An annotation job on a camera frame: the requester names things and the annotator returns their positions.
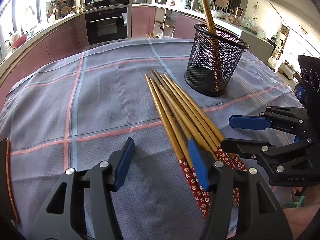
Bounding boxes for wooden chopstick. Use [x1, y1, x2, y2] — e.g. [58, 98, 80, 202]
[201, 0, 221, 91]

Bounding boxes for pink sleeve forearm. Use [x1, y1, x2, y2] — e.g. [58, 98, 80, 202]
[283, 204, 319, 239]

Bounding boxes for white kitchen counter island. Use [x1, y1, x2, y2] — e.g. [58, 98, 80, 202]
[131, 3, 273, 63]

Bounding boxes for pink kitchen cabinets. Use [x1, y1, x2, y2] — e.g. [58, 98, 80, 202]
[0, 6, 208, 111]

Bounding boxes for person's right hand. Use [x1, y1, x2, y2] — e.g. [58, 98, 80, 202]
[291, 186, 311, 197]

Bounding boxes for dark wooden tray edge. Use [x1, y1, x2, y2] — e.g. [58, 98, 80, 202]
[1, 138, 20, 223]

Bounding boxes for black mesh cup holder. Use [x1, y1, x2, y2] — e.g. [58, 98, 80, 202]
[184, 23, 249, 97]

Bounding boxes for plaid grey tablecloth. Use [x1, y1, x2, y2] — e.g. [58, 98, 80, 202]
[1, 39, 300, 239]

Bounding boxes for mint green food cover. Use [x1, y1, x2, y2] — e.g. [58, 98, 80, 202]
[191, 0, 215, 12]

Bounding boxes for black built-in oven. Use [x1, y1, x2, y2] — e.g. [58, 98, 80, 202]
[85, 5, 132, 46]

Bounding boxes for black camera box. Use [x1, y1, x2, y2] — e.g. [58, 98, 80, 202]
[298, 55, 319, 111]

